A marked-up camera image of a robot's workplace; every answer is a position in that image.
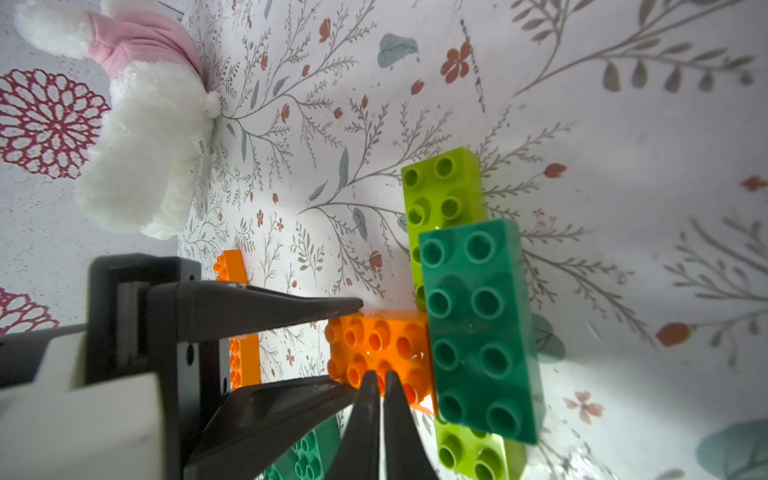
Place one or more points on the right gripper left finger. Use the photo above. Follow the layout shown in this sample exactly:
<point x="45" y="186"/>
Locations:
<point x="358" y="455"/>

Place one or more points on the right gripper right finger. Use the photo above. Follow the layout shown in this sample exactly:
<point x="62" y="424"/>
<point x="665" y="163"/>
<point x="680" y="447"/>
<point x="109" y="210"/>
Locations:
<point x="405" y="456"/>

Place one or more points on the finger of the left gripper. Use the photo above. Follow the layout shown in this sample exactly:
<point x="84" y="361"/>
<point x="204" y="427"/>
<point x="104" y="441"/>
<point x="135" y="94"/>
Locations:
<point x="255" y="425"/>
<point x="199" y="311"/>

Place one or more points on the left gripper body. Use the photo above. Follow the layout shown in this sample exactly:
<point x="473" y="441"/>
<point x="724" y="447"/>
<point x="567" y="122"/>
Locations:
<point x="97" y="400"/>

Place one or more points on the lime lego brick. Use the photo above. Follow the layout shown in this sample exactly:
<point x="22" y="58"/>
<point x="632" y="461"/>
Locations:
<point x="440" y="192"/>
<point x="478" y="454"/>

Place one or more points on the orange lego brick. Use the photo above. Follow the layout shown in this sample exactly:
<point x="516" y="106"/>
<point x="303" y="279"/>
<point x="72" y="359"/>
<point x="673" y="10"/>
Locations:
<point x="244" y="356"/>
<point x="383" y="341"/>
<point x="229" y="267"/>

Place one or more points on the dark green lego brick top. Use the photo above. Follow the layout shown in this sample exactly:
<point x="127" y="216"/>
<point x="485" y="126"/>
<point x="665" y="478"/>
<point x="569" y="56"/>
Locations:
<point x="483" y="347"/>

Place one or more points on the dark green lego brick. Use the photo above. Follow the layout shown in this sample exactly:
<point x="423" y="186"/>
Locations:
<point x="310" y="457"/>
<point x="483" y="347"/>

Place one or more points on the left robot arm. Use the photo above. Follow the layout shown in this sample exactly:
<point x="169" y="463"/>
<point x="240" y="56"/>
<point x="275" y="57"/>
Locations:
<point x="139" y="390"/>

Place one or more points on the dark green lego brick centre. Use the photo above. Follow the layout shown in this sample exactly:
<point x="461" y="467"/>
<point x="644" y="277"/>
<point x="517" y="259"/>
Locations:
<point x="310" y="457"/>

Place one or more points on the white plush bunny pink shirt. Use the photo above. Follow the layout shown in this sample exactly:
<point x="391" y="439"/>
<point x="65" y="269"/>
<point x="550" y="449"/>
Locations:
<point x="143" y="167"/>

